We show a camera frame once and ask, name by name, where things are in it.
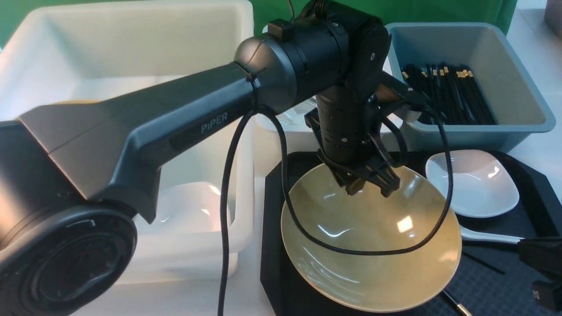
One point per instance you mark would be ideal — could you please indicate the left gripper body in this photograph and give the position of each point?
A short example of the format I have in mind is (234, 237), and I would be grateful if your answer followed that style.
(356, 138)

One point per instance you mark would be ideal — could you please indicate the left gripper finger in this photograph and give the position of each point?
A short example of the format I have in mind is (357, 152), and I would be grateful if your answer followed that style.
(383, 176)
(351, 182)

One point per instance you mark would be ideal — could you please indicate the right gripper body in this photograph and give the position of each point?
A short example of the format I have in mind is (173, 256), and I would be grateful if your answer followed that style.
(545, 256)

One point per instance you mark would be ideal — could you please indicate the yellow noodle bowl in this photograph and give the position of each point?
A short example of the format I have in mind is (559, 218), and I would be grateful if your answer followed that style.
(367, 221)

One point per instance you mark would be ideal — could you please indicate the white ceramic soup spoon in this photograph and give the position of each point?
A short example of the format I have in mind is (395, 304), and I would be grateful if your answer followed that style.
(475, 236)

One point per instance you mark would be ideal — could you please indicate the white square sauce dish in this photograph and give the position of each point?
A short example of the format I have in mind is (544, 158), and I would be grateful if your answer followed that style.
(482, 186)

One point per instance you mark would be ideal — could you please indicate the black chopstick gold tip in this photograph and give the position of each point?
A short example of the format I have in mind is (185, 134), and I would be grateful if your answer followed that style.
(460, 308)

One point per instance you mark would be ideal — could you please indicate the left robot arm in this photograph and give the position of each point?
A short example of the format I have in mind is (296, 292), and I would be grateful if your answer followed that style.
(60, 251)

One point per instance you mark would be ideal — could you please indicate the white spoon bin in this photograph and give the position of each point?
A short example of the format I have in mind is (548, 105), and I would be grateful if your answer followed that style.
(299, 136)

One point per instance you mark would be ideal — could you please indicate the bundle of black chopsticks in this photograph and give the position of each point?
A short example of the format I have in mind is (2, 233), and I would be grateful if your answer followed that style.
(453, 91)

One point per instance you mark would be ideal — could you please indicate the green backdrop cloth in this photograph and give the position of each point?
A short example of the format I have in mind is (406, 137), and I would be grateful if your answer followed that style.
(496, 12)

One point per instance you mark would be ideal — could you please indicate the blue-grey plastic bin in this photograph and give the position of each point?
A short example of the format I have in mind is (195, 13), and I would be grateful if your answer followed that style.
(514, 98)

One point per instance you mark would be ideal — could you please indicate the white dish in tub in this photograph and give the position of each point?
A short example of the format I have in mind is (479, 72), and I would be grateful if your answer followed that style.
(183, 211)

